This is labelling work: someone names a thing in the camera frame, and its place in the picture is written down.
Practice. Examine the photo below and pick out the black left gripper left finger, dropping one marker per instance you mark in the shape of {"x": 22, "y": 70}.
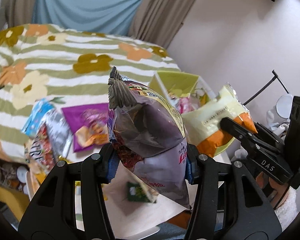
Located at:
{"x": 70, "y": 202}

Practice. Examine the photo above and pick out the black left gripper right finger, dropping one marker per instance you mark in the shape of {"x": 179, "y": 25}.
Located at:
{"x": 229, "y": 204}

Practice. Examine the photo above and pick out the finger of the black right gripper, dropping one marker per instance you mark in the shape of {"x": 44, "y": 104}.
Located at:
{"x": 245, "y": 137}

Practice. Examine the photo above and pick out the cream orange chip bag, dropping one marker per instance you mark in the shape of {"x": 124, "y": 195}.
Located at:
{"x": 203, "y": 125}

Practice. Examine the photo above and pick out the purple chip bag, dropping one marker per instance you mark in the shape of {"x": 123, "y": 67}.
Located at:
{"x": 88, "y": 123}

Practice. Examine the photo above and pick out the purple grey snack bag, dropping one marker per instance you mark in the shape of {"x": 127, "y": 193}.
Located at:
{"x": 148, "y": 134}

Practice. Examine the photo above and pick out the right hand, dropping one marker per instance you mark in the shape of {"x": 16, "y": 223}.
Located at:
{"x": 275, "y": 193}

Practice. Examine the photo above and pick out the pink snack bag in box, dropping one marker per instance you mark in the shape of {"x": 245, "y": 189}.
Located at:
{"x": 185, "y": 105}

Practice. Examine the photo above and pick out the silver red snack bag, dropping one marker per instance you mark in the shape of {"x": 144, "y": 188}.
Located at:
{"x": 52, "y": 141}

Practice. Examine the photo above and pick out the light blue snack packet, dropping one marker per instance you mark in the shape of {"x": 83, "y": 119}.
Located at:
{"x": 35, "y": 120}

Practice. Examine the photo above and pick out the dark green biscuit packet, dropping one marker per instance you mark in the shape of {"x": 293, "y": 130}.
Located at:
{"x": 135, "y": 193}

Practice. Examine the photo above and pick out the green storage box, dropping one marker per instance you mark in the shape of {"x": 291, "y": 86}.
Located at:
{"x": 175, "y": 85}

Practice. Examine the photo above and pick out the striped floral blanket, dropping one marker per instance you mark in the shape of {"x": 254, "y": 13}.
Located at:
{"x": 65, "y": 66}

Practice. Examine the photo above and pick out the beige right curtain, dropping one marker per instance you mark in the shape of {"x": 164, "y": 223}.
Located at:
{"x": 158, "y": 21}

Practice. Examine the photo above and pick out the beige curtain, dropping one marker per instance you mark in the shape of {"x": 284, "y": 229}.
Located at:
{"x": 18, "y": 12}
{"x": 158, "y": 21}

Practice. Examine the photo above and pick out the blue curtain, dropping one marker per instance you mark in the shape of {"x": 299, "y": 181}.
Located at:
{"x": 100, "y": 16}

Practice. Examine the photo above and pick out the beige left curtain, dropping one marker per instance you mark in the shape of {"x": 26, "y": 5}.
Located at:
{"x": 18, "y": 12}

